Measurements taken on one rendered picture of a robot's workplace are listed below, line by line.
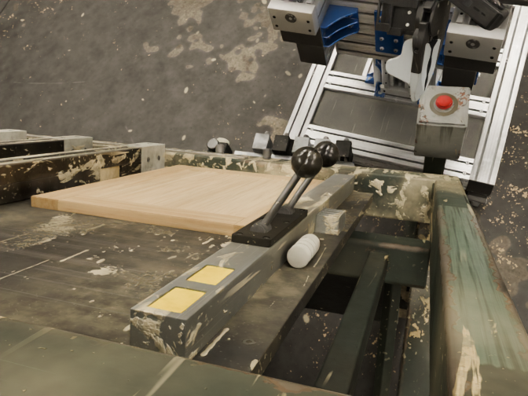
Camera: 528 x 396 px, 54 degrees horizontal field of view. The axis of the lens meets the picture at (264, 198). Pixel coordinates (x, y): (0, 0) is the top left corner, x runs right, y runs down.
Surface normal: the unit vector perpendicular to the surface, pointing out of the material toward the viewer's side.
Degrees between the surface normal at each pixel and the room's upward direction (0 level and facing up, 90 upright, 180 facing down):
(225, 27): 0
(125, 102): 0
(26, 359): 57
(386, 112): 0
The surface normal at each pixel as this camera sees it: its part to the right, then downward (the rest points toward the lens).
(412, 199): -0.30, 0.16
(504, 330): 0.07, -0.98
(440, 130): -0.22, 0.91
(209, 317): 0.95, 0.11
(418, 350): -0.22, -0.40
